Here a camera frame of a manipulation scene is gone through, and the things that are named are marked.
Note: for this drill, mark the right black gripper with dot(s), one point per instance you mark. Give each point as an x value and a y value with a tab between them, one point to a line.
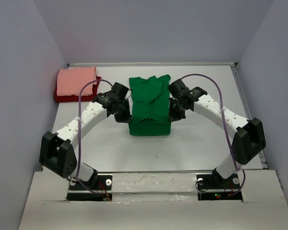
174	116

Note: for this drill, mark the dark red folded t-shirt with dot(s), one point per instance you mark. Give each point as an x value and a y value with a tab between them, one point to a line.
64	98

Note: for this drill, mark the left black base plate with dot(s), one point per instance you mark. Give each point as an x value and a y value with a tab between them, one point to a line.
100	191

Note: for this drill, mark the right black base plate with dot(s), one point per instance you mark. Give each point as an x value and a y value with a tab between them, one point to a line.
209	191

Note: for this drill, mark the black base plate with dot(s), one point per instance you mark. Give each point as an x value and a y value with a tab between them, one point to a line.
209	191
100	191

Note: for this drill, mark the pink folded t-shirt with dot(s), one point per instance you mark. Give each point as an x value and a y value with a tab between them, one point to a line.
78	72

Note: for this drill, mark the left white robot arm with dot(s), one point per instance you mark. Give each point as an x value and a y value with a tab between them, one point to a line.
57	149

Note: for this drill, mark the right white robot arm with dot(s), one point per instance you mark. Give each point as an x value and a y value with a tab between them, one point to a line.
245	137

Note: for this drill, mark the green t-shirt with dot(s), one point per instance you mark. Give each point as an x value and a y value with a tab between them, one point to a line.
150	106

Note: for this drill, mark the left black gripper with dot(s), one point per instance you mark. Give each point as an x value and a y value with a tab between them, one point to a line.
125	118

